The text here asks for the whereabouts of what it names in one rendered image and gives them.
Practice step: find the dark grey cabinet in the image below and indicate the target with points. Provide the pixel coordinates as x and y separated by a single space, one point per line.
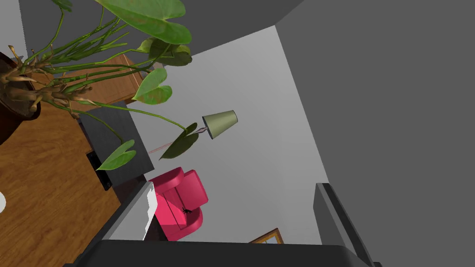
128 133

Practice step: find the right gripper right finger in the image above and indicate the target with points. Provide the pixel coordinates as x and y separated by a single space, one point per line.
330 215

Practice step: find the green potted plant, dark pot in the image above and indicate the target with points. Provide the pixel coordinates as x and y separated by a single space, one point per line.
148 18

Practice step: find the floor lamp with green shade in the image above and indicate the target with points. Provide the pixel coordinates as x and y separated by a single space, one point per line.
220 123

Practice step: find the gold framed picture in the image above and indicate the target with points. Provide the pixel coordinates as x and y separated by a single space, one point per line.
273 237

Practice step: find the brown wooden cabinet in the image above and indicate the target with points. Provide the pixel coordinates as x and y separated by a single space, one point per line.
111 89

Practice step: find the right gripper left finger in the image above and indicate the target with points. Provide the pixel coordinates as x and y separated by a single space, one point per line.
139 215

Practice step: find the pink armchair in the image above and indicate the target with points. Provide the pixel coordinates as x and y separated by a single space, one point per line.
193 189

